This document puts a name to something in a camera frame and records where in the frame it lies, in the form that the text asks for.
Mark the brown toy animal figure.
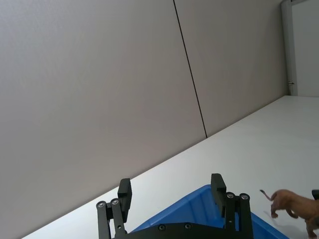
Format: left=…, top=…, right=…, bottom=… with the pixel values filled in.
left=259, top=189, right=319, bottom=239

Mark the pale grey door frame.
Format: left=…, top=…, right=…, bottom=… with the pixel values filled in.
left=280, top=0, right=319, bottom=97

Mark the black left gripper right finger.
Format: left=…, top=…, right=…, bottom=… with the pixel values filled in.
left=210, top=173, right=254, bottom=239

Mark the blue plastic bin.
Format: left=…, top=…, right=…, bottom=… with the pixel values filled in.
left=129, top=184, right=291, bottom=239

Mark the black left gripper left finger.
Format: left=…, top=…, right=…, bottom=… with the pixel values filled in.
left=96, top=178, right=133, bottom=239

